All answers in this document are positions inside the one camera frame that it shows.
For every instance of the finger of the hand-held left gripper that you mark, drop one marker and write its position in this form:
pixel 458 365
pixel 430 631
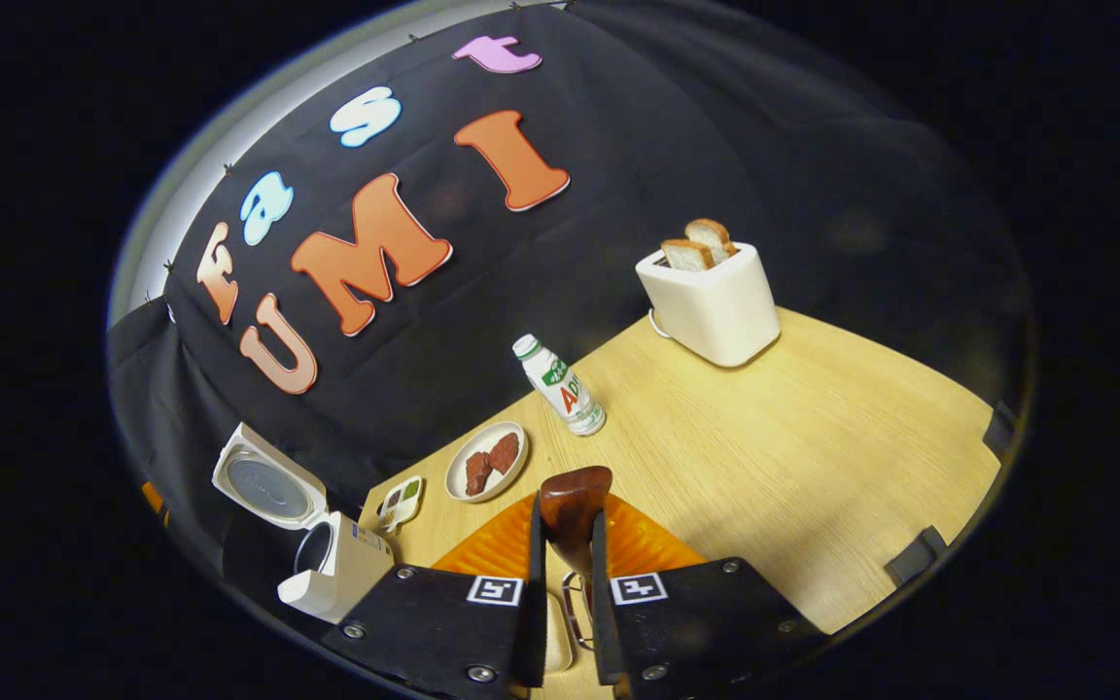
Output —
pixel 152 498

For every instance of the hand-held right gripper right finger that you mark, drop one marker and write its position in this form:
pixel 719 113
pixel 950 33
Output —
pixel 603 622

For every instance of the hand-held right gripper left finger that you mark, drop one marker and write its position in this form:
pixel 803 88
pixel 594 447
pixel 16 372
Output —
pixel 537 622

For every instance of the white rice cooker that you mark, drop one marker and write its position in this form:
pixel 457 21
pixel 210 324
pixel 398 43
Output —
pixel 346 574

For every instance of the white divided bean dish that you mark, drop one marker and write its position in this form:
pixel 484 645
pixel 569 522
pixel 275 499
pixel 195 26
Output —
pixel 402 504

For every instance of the round beige plate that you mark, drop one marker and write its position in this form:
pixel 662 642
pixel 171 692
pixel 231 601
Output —
pixel 482 442

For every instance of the white green milk bottle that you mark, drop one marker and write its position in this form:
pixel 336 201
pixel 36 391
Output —
pixel 560 387

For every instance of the cream toaster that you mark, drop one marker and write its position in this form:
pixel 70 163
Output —
pixel 716 311

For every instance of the black backdrop cloth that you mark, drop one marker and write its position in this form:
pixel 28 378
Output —
pixel 716 146

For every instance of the dark table edge bracket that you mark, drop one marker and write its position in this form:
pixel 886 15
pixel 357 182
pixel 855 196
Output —
pixel 913 556

